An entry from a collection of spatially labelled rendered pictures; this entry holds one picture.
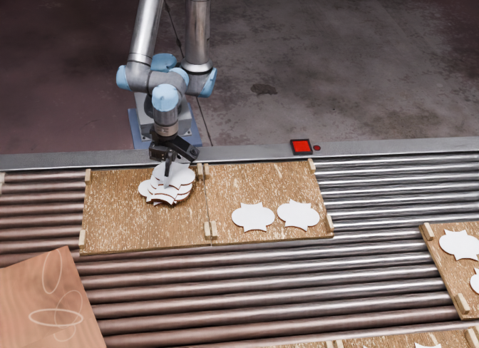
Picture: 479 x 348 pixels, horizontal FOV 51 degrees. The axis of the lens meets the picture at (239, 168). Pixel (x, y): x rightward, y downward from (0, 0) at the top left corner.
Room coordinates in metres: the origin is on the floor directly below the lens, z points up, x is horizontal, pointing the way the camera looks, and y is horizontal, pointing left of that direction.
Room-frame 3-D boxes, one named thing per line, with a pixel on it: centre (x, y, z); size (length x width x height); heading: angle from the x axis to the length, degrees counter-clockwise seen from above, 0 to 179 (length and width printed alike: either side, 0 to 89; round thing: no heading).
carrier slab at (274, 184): (1.16, -0.10, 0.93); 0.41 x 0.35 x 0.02; 102
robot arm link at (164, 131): (1.18, 0.24, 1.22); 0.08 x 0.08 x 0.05
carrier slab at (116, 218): (1.07, 0.30, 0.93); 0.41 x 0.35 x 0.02; 102
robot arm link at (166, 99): (1.18, 0.24, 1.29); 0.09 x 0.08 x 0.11; 173
